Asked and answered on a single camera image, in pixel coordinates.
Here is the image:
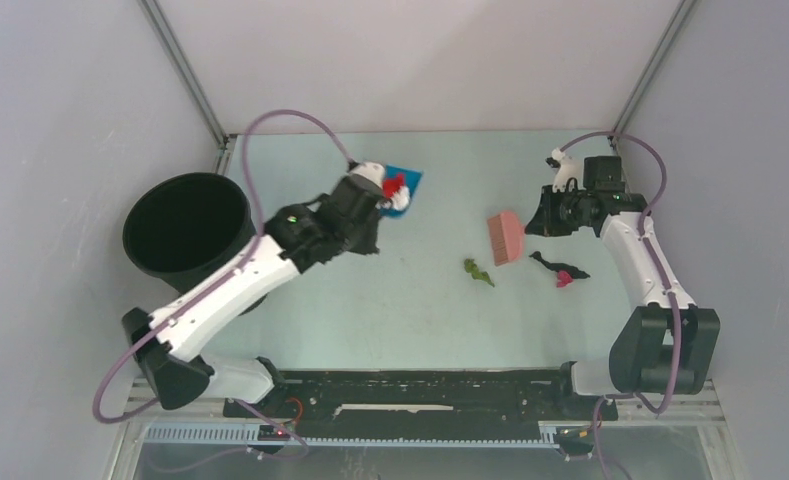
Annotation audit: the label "pink hand brush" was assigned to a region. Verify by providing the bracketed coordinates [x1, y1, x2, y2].
[486, 210, 525, 266]

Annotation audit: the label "black paper scrap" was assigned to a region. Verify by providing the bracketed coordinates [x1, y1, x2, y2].
[529, 251, 590, 280]

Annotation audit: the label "pink paper scrap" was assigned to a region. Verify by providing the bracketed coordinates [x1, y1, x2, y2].
[556, 270, 574, 288]

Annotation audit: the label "red paper scrap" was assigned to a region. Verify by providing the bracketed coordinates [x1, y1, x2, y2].
[382, 173, 406, 199]

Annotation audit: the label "blue dustpan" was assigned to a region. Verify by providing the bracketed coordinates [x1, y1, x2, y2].
[380, 165, 423, 218]

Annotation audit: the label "green paper scrap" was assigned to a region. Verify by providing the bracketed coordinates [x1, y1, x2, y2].
[463, 258, 495, 287]

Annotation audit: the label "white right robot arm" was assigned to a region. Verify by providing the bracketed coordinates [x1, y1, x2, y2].
[524, 149, 720, 418]

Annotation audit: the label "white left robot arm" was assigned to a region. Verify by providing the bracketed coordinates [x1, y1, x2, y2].
[125, 162, 387, 417]

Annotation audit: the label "white paper scrap lower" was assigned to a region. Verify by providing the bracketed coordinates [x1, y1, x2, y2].
[381, 187, 411, 212]

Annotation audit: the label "black plastic bin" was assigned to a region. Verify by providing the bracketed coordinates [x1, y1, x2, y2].
[122, 172, 256, 295]

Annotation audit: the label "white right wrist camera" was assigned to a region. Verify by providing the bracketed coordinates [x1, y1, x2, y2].
[548, 148, 583, 192]

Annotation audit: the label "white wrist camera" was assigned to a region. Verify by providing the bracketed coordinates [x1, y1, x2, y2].
[548, 148, 583, 192]
[348, 162, 386, 194]

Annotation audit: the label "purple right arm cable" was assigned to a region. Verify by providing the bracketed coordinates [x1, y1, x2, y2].
[556, 131, 683, 480]

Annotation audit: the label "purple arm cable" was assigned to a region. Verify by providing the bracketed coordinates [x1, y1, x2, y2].
[92, 109, 359, 462]
[556, 131, 683, 480]

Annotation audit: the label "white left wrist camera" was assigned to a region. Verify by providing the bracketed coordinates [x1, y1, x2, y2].
[348, 162, 386, 194]

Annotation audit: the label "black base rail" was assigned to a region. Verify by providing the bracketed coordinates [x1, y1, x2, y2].
[254, 369, 597, 443]

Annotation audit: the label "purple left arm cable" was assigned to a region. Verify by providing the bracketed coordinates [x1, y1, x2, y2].
[92, 109, 359, 462]

